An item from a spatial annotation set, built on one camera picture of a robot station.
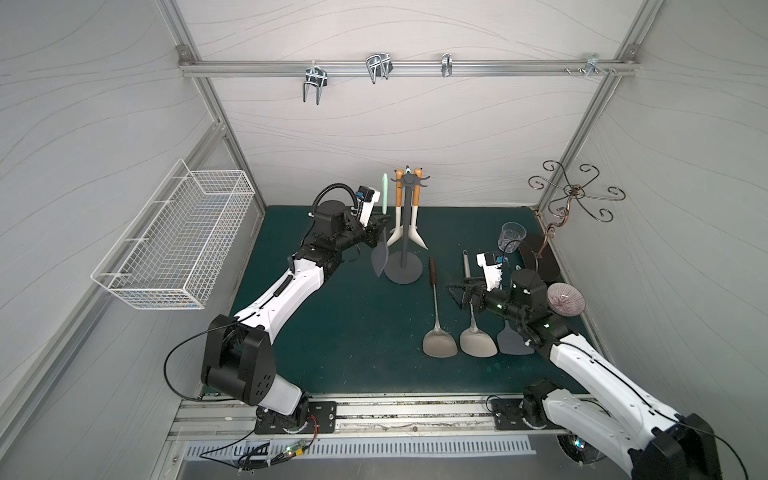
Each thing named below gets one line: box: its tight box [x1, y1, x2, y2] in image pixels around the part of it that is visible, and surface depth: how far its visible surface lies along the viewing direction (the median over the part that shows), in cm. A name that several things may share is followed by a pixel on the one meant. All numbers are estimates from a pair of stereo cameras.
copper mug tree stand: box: [528, 160, 626, 258], surface depth 84 cm
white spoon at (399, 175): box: [386, 169, 404, 247], surface depth 86 cm
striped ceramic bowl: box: [546, 282, 586, 317], surface depth 95 cm
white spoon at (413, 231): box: [408, 168, 429, 251], surface depth 88 cm
